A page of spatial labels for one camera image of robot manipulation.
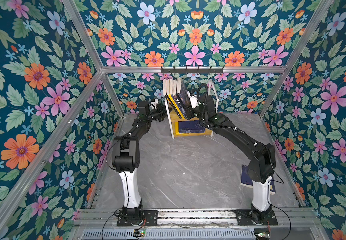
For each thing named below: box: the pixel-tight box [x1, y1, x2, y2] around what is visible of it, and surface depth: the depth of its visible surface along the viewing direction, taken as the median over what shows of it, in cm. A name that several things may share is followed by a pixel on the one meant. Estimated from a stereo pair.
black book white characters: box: [171, 79, 190, 120], surface depth 80 cm
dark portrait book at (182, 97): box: [176, 77, 190, 120], surface depth 80 cm
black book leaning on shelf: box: [163, 78, 181, 119], surface depth 80 cm
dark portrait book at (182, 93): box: [177, 77, 196, 121], surface depth 78 cm
